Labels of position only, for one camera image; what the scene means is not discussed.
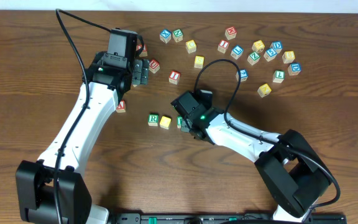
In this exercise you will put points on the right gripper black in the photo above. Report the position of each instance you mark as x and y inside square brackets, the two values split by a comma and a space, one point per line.
[186, 125]

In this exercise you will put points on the red U block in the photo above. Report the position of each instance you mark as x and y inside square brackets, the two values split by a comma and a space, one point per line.
[154, 66]

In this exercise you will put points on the green L block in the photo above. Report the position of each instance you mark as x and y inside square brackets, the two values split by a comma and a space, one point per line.
[278, 76]

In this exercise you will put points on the green R block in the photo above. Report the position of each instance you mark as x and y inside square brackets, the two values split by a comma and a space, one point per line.
[153, 120]

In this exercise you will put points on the green N block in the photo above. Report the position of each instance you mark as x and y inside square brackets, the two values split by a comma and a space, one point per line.
[177, 35]

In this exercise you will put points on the yellow O block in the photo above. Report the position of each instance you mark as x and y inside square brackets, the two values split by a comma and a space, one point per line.
[165, 122]

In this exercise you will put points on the yellow C block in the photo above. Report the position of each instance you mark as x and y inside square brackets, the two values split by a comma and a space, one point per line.
[191, 46]

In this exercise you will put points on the yellow S block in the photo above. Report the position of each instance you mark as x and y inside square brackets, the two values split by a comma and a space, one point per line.
[199, 61]

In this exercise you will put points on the blue D block upper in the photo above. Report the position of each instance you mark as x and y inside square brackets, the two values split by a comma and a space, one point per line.
[276, 46]

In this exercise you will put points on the red Y block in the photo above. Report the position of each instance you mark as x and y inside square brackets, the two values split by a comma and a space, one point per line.
[144, 50]

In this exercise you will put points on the red A block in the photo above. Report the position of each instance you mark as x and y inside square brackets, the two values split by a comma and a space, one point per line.
[121, 107]

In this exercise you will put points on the green Z block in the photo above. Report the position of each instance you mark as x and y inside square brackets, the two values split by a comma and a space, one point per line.
[253, 58]

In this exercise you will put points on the blue L block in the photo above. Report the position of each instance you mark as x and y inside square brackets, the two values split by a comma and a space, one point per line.
[237, 51]

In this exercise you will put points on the red I block right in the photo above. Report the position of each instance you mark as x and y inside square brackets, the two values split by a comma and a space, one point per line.
[223, 46]

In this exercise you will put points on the blue d block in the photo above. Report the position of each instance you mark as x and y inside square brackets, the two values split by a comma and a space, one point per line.
[294, 69]
[276, 46]

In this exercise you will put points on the red H block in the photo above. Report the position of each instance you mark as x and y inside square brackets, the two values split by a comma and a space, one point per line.
[230, 33]

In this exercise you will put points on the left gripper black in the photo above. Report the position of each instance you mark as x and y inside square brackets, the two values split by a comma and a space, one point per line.
[140, 72]

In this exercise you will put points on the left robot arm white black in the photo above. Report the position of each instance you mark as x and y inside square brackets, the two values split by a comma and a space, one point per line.
[52, 189]

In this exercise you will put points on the yellow K block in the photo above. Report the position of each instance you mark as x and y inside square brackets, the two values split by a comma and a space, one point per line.
[264, 90]

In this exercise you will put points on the blue D block right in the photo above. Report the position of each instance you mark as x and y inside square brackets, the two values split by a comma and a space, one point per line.
[294, 69]

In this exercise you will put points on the blue 5 block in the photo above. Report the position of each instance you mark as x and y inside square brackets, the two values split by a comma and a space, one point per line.
[270, 54]

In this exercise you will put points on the green B block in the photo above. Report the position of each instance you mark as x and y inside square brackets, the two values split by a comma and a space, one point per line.
[179, 122]

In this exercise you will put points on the red i block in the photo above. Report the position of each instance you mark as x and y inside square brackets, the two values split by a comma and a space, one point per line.
[174, 77]
[223, 46]

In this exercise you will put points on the yellow 8 block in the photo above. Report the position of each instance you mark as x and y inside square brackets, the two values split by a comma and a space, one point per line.
[288, 57]

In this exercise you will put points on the blue 2 block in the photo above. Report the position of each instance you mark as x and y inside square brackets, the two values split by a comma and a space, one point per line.
[242, 75]

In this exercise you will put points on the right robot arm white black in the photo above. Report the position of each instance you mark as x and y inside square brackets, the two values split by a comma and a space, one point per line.
[291, 170]

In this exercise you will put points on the blue X block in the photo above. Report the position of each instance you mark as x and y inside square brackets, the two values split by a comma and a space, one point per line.
[165, 36]

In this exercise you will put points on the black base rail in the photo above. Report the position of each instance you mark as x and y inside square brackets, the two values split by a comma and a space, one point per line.
[136, 218]

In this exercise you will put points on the yellow block top right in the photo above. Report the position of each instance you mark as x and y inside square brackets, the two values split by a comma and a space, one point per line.
[258, 46]

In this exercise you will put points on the red I block centre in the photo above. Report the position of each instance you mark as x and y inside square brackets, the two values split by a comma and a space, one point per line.
[174, 77]

